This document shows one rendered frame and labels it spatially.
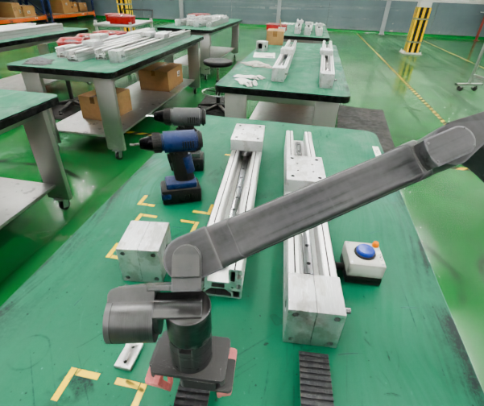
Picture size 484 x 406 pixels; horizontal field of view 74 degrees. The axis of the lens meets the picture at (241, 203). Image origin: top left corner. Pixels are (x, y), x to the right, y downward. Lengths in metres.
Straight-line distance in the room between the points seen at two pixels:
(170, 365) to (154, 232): 0.34
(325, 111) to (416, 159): 1.92
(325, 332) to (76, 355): 0.45
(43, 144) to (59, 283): 1.59
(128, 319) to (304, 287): 0.33
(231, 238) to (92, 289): 0.46
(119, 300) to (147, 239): 0.31
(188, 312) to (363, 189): 0.27
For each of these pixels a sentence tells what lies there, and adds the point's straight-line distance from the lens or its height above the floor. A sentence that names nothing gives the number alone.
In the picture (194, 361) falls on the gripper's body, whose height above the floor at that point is 0.93.
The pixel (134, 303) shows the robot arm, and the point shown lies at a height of 1.01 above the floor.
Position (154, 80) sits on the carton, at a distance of 4.44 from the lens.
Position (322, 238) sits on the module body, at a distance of 0.76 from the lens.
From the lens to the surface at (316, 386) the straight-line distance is 0.60.
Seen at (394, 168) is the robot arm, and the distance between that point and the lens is 0.49.
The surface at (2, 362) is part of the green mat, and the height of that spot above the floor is 0.78.
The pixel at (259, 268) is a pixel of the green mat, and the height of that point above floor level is 0.78.
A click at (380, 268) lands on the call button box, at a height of 0.83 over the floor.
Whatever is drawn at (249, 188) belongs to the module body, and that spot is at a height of 0.86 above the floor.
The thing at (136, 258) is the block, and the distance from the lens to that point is 0.73.
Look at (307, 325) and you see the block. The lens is 0.63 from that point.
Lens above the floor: 1.33
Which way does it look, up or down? 34 degrees down
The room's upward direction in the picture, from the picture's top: 2 degrees clockwise
